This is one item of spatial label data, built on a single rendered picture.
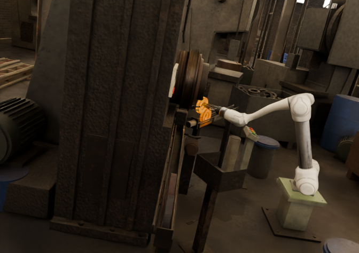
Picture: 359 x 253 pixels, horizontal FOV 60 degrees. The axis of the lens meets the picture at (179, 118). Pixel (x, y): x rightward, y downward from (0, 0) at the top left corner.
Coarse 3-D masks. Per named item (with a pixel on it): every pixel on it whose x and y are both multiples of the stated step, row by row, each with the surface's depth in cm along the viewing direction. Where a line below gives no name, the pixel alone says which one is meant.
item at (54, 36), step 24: (48, 24) 252; (48, 48) 257; (48, 72) 263; (48, 96) 269; (0, 120) 211; (24, 120) 234; (48, 120) 275; (0, 144) 211; (24, 144) 232; (48, 144) 281; (48, 168) 241; (24, 192) 216; (48, 192) 215; (48, 216) 222
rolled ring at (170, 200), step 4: (168, 196) 140; (172, 196) 141; (168, 200) 138; (172, 200) 138; (168, 204) 136; (172, 204) 136; (168, 208) 135; (172, 208) 135; (164, 212) 136; (168, 212) 134; (164, 216) 133; (168, 216) 133; (164, 220) 133; (168, 220) 133; (164, 224) 133; (168, 224) 133; (168, 228) 134
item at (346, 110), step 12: (336, 96) 494; (348, 96) 509; (336, 108) 489; (348, 108) 473; (336, 120) 488; (348, 120) 475; (324, 132) 510; (336, 132) 488; (348, 132) 479; (324, 144) 505; (336, 144) 490
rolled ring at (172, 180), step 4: (172, 176) 156; (176, 176) 157; (172, 180) 153; (168, 184) 167; (172, 184) 152; (168, 188) 151; (172, 188) 151; (168, 192) 150; (172, 192) 150; (164, 208) 157
